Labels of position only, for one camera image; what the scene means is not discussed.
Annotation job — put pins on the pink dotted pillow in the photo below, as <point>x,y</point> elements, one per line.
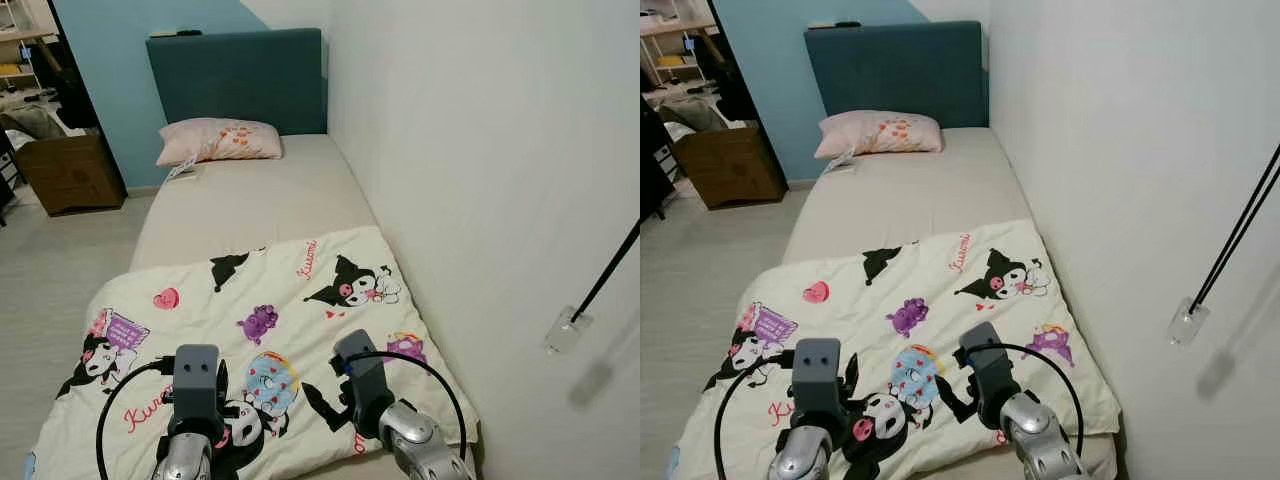
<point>875,133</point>
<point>215,140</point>

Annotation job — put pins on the black hard case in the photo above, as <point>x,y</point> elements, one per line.
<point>6,170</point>
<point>655,170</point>

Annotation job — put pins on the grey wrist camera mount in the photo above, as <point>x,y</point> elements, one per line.
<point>988,362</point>
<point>362,370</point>
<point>197,385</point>
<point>818,380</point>

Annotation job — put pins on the white blue lettered book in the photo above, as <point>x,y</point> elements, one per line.
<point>840,163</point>
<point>182,172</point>

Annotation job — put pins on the teal padded headboard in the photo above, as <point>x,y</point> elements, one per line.
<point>240,80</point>
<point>900,72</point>

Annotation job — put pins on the large open cardboard box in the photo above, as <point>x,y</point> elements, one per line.
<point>730,165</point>
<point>70,175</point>

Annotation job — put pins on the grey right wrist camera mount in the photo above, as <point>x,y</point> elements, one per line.
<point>362,370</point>
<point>988,362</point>

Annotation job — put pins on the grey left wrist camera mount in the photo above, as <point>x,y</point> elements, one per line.
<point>818,380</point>
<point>197,385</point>

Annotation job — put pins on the black door frame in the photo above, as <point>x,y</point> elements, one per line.
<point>745,80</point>
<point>85,80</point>

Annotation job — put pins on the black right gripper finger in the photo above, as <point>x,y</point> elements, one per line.
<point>955,400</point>
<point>325,408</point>

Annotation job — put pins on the small yellow box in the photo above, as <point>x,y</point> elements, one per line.
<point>10,68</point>
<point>668,61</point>

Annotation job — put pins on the cream cartoon print quilt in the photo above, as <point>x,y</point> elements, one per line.
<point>300,310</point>
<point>950,300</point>

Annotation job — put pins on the white shelf unit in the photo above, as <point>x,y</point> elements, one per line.
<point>665,8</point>
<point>25,12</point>

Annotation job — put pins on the beige sheeted mattress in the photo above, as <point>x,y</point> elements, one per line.
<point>900,195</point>
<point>260,200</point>

